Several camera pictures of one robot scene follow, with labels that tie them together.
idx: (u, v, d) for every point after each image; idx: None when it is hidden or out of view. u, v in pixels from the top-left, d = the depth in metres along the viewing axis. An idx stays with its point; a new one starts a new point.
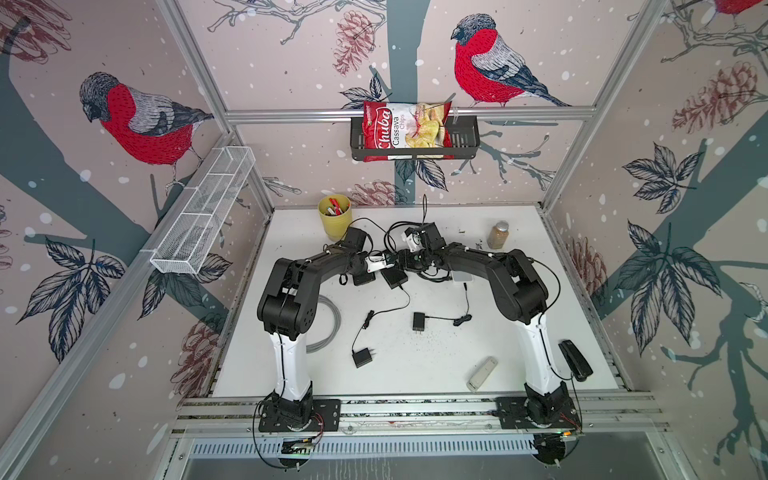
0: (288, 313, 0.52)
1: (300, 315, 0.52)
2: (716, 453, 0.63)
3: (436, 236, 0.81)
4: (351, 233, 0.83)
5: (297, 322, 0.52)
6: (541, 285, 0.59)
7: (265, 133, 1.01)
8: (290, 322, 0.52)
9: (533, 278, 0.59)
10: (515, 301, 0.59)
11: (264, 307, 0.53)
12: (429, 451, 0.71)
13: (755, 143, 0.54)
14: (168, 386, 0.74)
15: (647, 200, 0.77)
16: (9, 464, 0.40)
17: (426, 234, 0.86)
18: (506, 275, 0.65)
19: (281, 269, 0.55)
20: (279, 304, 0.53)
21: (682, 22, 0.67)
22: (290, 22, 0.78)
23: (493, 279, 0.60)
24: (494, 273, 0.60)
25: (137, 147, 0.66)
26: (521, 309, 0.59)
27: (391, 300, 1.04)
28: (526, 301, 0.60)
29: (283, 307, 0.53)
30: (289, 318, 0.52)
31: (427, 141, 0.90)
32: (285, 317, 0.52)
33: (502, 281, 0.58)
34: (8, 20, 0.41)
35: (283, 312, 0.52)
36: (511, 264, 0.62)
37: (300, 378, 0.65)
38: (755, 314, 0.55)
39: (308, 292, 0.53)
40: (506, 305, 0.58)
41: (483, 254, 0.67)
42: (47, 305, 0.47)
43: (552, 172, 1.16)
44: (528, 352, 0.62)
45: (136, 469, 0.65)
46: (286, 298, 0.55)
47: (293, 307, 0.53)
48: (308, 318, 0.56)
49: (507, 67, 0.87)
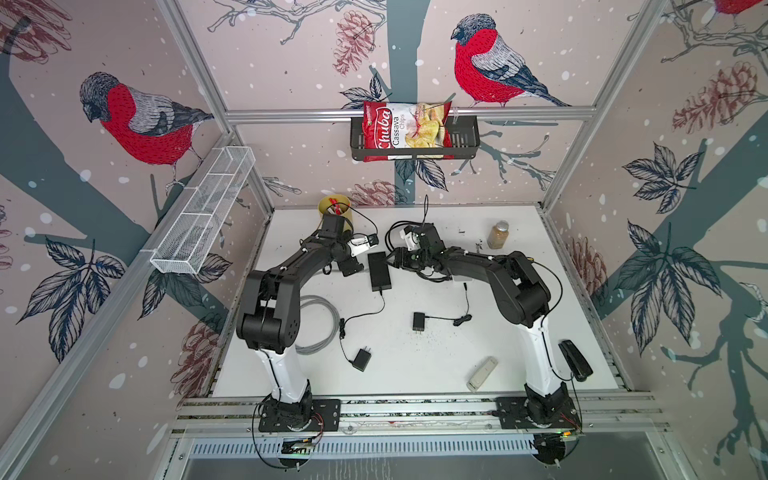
0: (270, 327, 0.49)
1: (284, 328, 0.50)
2: (716, 453, 0.63)
3: (436, 239, 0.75)
4: (330, 219, 0.77)
5: (282, 336, 0.50)
6: (542, 287, 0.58)
7: (264, 133, 1.01)
8: (274, 337, 0.49)
9: (534, 280, 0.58)
10: (517, 303, 0.58)
11: (243, 326, 0.49)
12: (429, 451, 0.71)
13: (755, 143, 0.54)
14: (168, 386, 0.74)
15: (646, 200, 0.77)
16: (10, 463, 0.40)
17: (426, 238, 0.83)
18: (507, 278, 0.64)
19: (255, 283, 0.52)
20: (259, 320, 0.50)
21: (682, 22, 0.67)
22: (290, 22, 0.78)
23: (495, 282, 0.59)
24: (495, 277, 0.59)
25: (137, 146, 0.66)
26: (524, 311, 0.58)
27: (373, 300, 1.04)
28: (529, 304, 0.58)
29: (263, 323, 0.50)
30: (273, 333, 0.49)
31: (427, 141, 0.90)
32: (266, 332, 0.49)
33: (503, 283, 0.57)
34: (8, 20, 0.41)
35: (265, 328, 0.49)
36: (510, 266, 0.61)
37: (295, 380, 0.64)
38: (755, 314, 0.55)
39: (287, 302, 0.50)
40: (507, 308, 0.57)
41: (482, 258, 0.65)
42: (47, 304, 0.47)
43: (552, 172, 1.16)
44: (528, 354, 0.61)
45: (137, 469, 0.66)
46: (266, 312, 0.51)
47: (275, 321, 0.49)
48: (294, 328, 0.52)
49: (507, 67, 0.87)
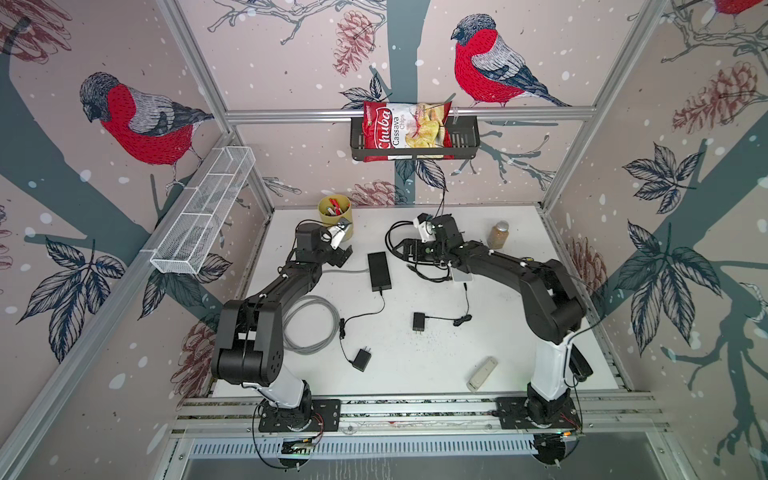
0: (251, 363, 0.45)
1: (265, 363, 0.46)
2: (716, 453, 0.63)
3: (453, 232, 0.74)
4: (304, 236, 0.69)
5: (264, 372, 0.45)
6: (579, 302, 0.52)
7: (264, 134, 1.02)
8: (255, 373, 0.44)
9: (571, 294, 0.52)
10: (550, 319, 0.52)
11: (219, 363, 0.45)
12: (429, 451, 0.71)
13: (755, 143, 0.54)
14: (168, 386, 0.74)
15: (646, 200, 0.77)
16: (9, 463, 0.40)
17: (444, 230, 0.76)
18: (542, 289, 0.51)
19: (232, 314, 0.49)
20: (237, 354, 0.46)
21: (682, 22, 0.67)
22: (290, 22, 0.78)
23: (527, 292, 0.52)
24: (528, 286, 0.53)
25: (137, 146, 0.66)
26: (557, 328, 0.52)
27: (373, 300, 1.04)
28: (562, 320, 0.52)
29: (243, 358, 0.45)
30: (254, 368, 0.45)
31: (427, 141, 0.90)
32: (247, 368, 0.44)
33: (537, 295, 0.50)
34: (8, 20, 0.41)
35: (244, 363, 0.45)
36: (546, 275, 0.54)
37: (290, 389, 0.62)
38: (755, 314, 0.55)
39: (268, 334, 0.46)
40: (536, 321, 0.52)
41: (514, 263, 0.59)
42: (47, 305, 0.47)
43: (552, 172, 1.16)
44: (544, 360, 0.58)
45: (137, 469, 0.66)
46: (245, 346, 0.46)
47: (256, 353, 0.45)
48: (277, 361, 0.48)
49: (507, 67, 0.87)
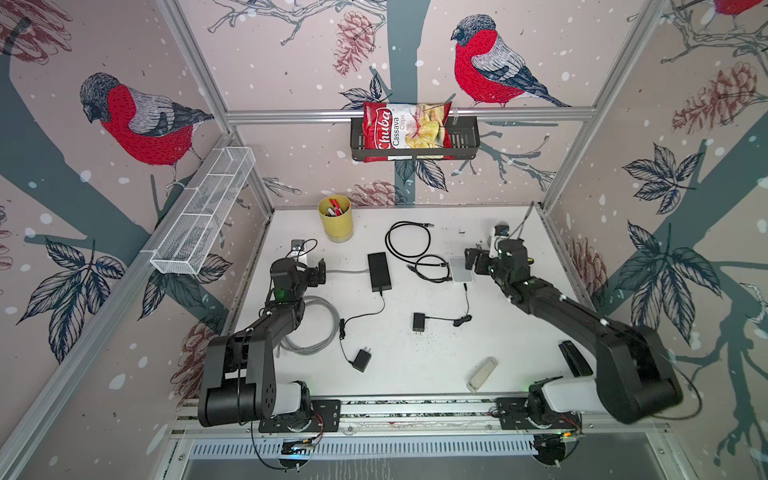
0: (244, 400, 0.42)
1: (259, 398, 0.43)
2: (716, 454, 0.63)
3: (521, 264, 0.67)
4: (280, 270, 0.68)
5: (258, 407, 0.43)
6: (675, 386, 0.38)
7: (264, 134, 1.02)
8: (250, 409, 0.41)
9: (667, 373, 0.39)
10: (632, 394, 0.42)
11: (209, 405, 0.41)
12: (429, 451, 0.71)
13: (755, 144, 0.54)
14: (168, 386, 0.74)
15: (646, 200, 0.77)
16: (9, 464, 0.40)
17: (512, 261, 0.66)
18: (627, 355, 0.47)
19: (220, 351, 0.47)
20: (229, 392, 0.43)
21: (682, 22, 0.67)
22: (290, 22, 0.78)
23: (605, 357, 0.43)
24: (608, 348, 0.44)
25: (137, 146, 0.66)
26: (640, 409, 0.42)
27: (373, 300, 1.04)
28: (649, 400, 0.42)
29: (236, 395, 0.42)
30: (249, 405, 0.42)
31: (427, 142, 0.90)
32: (241, 405, 0.42)
33: (619, 362, 0.43)
34: (9, 21, 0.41)
35: (237, 401, 0.42)
36: (634, 344, 0.46)
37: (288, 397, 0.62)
38: (755, 314, 0.55)
39: (260, 367, 0.44)
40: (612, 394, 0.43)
41: (594, 319, 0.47)
42: (47, 305, 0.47)
43: (552, 172, 1.16)
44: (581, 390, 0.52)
45: (137, 469, 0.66)
46: (235, 382, 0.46)
47: (249, 388, 0.42)
48: (270, 395, 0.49)
49: (507, 68, 0.87)
